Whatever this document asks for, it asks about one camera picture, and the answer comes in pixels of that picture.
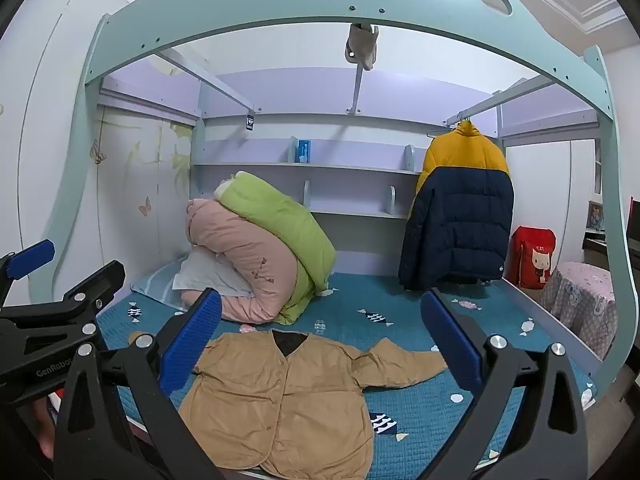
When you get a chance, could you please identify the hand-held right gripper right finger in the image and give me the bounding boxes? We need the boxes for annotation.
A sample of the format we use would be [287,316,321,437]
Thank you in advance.
[420,287,588,480]

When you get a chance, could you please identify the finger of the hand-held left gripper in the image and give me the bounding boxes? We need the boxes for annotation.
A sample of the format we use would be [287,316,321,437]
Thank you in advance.
[0,239,56,307]
[0,260,127,356]

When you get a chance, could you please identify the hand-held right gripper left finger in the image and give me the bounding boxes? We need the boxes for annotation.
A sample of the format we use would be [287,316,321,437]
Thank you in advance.
[54,287,226,480]

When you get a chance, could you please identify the tan jacket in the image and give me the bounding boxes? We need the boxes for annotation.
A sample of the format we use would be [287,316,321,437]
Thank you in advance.
[177,329,449,478]

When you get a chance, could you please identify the person's left hand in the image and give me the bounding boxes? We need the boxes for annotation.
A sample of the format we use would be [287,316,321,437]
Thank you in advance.
[31,397,58,458]

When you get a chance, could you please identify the bed with teal candy-print sheet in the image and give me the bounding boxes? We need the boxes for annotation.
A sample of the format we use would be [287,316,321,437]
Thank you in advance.
[95,272,596,477]

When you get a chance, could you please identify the blue striped pillow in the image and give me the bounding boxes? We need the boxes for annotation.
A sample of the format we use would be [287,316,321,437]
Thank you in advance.
[131,259,191,311]

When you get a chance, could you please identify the white pillow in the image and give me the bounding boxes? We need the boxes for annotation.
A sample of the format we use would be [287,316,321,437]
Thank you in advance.
[172,250,253,297]

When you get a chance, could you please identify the pink quilt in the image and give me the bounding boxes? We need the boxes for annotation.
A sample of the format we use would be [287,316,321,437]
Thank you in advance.
[185,197,301,323]

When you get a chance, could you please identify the red cartoon bag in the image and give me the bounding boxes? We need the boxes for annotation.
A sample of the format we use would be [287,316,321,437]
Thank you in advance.
[510,226,557,290]

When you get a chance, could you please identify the yellow and navy puffer jacket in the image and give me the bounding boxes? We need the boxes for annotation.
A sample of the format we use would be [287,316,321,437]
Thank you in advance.
[398,119,515,291]

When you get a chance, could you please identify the table with patterned cloth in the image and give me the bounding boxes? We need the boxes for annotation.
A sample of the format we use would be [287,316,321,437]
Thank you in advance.
[539,261,618,361]

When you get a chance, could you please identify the green quilt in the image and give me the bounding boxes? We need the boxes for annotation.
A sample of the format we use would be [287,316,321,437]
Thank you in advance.
[215,171,337,326]

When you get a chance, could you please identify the lavender headboard shelf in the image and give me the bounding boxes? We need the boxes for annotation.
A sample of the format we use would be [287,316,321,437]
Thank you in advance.
[191,135,426,221]

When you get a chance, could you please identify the grey hanging cloth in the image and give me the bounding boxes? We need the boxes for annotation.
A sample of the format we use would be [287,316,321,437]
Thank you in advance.
[344,22,379,72]

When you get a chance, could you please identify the light green bunk bed frame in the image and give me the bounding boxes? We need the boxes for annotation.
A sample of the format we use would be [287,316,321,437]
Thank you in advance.
[15,0,631,401]

